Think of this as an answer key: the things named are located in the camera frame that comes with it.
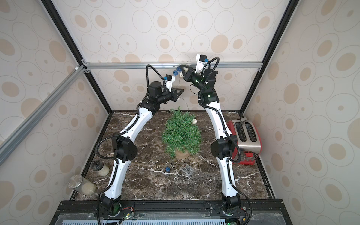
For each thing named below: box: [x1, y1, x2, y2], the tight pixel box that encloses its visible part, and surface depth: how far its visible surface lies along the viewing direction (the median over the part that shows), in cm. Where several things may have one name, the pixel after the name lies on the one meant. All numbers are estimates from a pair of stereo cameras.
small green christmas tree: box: [161, 105, 203, 160], surface depth 74 cm
